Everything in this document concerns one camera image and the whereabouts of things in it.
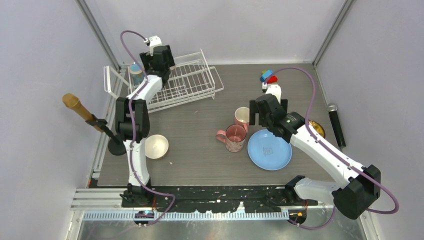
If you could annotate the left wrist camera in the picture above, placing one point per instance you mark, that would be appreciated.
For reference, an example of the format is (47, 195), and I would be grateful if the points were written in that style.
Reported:
(152, 42)

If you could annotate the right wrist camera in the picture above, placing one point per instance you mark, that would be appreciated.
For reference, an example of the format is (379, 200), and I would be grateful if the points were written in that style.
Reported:
(273, 89)

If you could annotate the black microphone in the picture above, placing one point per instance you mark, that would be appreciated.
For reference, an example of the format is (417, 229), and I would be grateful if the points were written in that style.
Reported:
(332, 110)

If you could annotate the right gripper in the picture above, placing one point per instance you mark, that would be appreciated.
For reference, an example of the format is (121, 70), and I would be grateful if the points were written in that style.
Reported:
(252, 114)

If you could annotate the yellow patterned plate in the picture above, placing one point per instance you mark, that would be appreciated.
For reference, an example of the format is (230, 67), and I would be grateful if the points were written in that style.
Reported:
(318, 128)

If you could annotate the pink patterned cup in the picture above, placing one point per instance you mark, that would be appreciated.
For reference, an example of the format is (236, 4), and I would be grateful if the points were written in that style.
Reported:
(233, 137)

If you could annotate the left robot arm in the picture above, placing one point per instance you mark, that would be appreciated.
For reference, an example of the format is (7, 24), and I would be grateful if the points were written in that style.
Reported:
(132, 122)

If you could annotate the blue plate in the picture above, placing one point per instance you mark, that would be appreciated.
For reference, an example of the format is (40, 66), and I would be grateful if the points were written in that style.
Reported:
(269, 152)

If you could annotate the white wire dish rack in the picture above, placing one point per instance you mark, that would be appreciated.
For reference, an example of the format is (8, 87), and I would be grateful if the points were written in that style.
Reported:
(191, 79)

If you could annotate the gold microphone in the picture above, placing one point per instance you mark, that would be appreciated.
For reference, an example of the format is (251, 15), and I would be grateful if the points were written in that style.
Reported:
(115, 145)

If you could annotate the blue mug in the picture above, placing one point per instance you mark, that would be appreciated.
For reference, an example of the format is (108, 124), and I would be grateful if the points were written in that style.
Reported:
(136, 74)

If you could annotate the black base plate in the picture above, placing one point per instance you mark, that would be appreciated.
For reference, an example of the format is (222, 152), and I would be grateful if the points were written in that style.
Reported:
(214, 198)

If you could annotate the cream floral bowl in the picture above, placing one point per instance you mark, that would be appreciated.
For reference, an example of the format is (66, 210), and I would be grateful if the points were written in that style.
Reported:
(156, 146)

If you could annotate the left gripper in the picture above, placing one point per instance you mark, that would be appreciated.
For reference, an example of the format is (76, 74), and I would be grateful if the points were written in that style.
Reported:
(146, 59)

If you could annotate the colourful toy blocks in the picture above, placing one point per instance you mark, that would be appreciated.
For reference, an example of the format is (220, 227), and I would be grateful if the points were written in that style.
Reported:
(268, 75)

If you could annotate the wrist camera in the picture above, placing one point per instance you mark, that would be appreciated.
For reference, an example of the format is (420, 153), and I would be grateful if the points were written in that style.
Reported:
(273, 89)
(152, 42)

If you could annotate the pink mug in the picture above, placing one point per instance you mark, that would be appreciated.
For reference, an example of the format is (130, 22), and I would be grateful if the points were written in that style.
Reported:
(242, 117)

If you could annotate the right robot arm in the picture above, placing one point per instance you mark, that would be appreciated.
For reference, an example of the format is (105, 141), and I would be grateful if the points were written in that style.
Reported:
(354, 187)

